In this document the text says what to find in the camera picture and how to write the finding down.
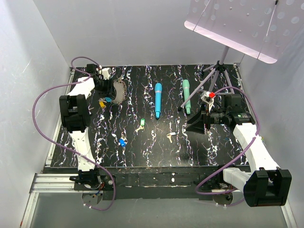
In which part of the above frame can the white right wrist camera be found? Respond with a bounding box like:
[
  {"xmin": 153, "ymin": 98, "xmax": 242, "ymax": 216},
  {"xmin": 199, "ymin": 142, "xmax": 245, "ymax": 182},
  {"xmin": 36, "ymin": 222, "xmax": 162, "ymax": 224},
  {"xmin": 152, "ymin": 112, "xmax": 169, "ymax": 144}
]
[{"xmin": 200, "ymin": 90, "xmax": 216, "ymax": 109}]

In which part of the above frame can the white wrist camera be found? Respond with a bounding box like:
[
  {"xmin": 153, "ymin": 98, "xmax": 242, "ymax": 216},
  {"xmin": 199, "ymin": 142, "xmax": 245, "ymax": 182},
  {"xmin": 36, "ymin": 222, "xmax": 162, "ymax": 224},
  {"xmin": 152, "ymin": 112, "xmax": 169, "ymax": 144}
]
[
  {"xmin": 100, "ymin": 67, "xmax": 112, "ymax": 80},
  {"xmin": 200, "ymin": 90, "xmax": 216, "ymax": 109}
]

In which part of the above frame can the key with blue tag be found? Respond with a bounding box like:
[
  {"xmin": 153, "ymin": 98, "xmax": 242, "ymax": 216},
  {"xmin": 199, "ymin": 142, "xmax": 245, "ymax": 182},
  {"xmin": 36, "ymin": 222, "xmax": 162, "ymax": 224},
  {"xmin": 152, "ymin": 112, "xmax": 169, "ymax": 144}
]
[{"xmin": 119, "ymin": 137, "xmax": 127, "ymax": 148}]

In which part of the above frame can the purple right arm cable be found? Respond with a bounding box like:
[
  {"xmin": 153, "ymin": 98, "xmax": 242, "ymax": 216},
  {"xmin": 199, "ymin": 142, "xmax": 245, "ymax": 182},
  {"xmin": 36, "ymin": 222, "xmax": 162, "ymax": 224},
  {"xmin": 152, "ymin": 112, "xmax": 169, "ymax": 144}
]
[{"xmin": 195, "ymin": 86, "xmax": 261, "ymax": 205}]

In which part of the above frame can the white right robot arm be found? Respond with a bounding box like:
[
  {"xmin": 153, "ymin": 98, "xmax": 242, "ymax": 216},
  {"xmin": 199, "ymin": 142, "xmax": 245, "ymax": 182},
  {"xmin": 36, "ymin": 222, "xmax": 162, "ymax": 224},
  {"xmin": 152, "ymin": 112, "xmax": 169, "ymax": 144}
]
[{"xmin": 186, "ymin": 92, "xmax": 292, "ymax": 207}]

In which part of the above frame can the lilac music stand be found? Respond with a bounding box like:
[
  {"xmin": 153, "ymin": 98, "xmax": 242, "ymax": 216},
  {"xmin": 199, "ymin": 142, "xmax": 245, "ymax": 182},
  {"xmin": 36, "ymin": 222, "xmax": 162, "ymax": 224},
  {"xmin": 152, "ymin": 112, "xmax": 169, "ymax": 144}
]
[{"xmin": 178, "ymin": 0, "xmax": 304, "ymax": 112}]

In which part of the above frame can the blue toy microphone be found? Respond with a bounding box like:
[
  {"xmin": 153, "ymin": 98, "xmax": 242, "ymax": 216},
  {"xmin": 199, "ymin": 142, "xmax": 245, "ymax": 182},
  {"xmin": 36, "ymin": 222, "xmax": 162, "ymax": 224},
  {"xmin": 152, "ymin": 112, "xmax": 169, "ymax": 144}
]
[{"xmin": 154, "ymin": 83, "xmax": 162, "ymax": 119}]

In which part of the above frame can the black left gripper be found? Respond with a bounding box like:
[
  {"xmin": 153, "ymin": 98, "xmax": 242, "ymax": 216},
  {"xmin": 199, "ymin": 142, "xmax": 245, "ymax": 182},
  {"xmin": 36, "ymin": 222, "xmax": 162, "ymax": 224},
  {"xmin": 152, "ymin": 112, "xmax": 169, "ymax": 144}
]
[{"xmin": 95, "ymin": 77, "xmax": 116, "ymax": 98}]

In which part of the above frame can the aluminium rail frame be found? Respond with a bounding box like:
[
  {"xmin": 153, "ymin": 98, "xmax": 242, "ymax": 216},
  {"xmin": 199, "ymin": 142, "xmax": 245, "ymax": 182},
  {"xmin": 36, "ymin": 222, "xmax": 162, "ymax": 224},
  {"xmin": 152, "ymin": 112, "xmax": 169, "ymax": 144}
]
[{"xmin": 21, "ymin": 67, "xmax": 297, "ymax": 228}]

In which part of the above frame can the key with black tag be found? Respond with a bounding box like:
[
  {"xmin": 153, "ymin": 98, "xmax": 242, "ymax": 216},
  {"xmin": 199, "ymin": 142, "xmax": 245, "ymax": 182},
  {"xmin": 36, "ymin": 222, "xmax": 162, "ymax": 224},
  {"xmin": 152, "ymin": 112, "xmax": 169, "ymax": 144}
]
[{"xmin": 166, "ymin": 132, "xmax": 176, "ymax": 143}]

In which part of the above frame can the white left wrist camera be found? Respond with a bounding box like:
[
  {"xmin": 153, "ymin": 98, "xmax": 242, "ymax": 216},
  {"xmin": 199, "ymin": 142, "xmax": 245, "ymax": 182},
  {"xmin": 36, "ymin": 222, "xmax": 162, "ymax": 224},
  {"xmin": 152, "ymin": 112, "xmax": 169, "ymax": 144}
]
[{"xmin": 100, "ymin": 67, "xmax": 112, "ymax": 80}]

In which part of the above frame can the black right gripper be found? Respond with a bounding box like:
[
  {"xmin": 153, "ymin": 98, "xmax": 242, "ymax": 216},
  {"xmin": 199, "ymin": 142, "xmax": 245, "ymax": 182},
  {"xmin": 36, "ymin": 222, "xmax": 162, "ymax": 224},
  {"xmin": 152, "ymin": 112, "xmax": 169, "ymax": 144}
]
[{"xmin": 185, "ymin": 101, "xmax": 228, "ymax": 134}]

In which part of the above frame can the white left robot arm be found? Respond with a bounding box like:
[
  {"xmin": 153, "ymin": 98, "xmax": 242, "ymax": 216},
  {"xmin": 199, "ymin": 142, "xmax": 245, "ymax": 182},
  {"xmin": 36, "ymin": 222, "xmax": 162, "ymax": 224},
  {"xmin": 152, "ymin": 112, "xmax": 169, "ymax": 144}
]
[{"xmin": 59, "ymin": 64, "xmax": 116, "ymax": 190}]

